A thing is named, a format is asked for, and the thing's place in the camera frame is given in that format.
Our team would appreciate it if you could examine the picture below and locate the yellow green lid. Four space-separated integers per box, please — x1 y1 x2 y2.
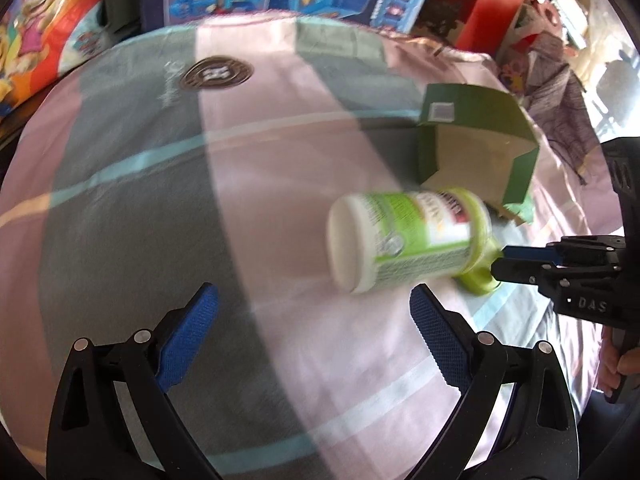
456 235 502 296

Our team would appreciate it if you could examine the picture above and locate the green cardboard box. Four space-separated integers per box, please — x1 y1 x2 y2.
418 84 539 224

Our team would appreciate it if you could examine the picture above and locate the green label white bottle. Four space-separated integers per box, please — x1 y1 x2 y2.
326 188 492 294

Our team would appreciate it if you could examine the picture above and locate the red chair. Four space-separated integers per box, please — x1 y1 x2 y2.
420 0 524 55

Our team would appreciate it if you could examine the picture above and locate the right hand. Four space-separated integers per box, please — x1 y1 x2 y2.
597 326 640 396

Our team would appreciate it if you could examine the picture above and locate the paw patrol cartoon bag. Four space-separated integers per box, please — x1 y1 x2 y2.
1 0 113 118

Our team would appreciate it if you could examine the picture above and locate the brown striped cloth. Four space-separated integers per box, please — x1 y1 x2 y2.
498 2 599 185

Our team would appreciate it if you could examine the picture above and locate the pink plaid tablecloth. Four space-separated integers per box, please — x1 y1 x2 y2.
0 12 609 478

